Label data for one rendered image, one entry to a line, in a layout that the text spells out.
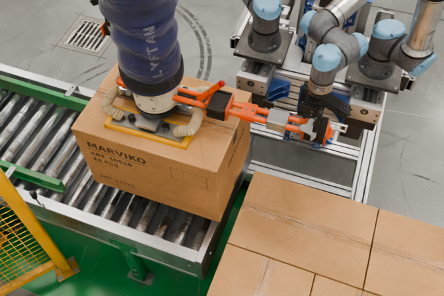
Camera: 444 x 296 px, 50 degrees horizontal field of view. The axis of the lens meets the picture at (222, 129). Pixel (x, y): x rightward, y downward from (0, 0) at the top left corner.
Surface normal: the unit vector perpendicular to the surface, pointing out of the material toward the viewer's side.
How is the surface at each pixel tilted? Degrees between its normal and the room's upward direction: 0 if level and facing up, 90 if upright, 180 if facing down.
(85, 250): 0
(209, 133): 1
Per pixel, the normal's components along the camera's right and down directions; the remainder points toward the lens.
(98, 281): -0.01, -0.60
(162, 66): 0.51, 0.49
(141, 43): 0.13, 0.55
